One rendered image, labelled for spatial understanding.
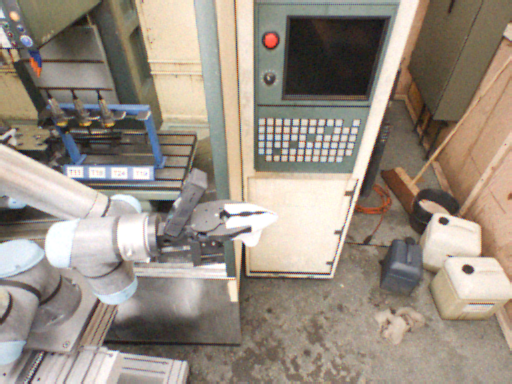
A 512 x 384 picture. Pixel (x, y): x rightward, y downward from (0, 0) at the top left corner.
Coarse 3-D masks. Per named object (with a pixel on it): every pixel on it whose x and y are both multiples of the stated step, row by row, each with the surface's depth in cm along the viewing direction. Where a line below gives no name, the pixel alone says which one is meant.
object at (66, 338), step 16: (64, 272) 95; (80, 304) 88; (96, 304) 89; (80, 320) 85; (32, 336) 82; (48, 336) 82; (64, 336) 82; (80, 336) 83; (64, 352) 80; (48, 368) 81
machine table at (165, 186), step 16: (80, 128) 197; (80, 144) 186; (96, 144) 187; (128, 144) 187; (144, 144) 187; (160, 144) 187; (176, 144) 186; (192, 144) 187; (64, 160) 175; (96, 160) 175; (112, 160) 175; (128, 160) 175; (144, 160) 175; (176, 160) 175; (192, 160) 187; (160, 176) 166; (176, 176) 166; (112, 192) 162; (128, 192) 162; (144, 192) 162; (160, 192) 162; (176, 192) 162
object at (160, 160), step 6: (150, 114) 153; (144, 120) 154; (150, 120) 154; (150, 126) 156; (150, 132) 158; (156, 132) 162; (150, 138) 160; (156, 138) 162; (156, 144) 163; (156, 150) 166; (156, 156) 168; (162, 156) 176; (156, 162) 171; (162, 162) 172; (156, 168) 170; (162, 168) 170
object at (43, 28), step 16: (0, 0) 107; (16, 0) 108; (32, 0) 114; (48, 0) 123; (64, 0) 133; (80, 0) 144; (96, 0) 157; (32, 16) 115; (48, 16) 123; (64, 16) 133; (80, 16) 145; (32, 32) 115; (48, 32) 123; (0, 48) 119; (16, 48) 119
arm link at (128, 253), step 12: (132, 216) 52; (144, 216) 52; (120, 228) 50; (132, 228) 51; (144, 228) 51; (120, 240) 50; (132, 240) 50; (144, 240) 51; (120, 252) 51; (132, 252) 51; (144, 252) 51
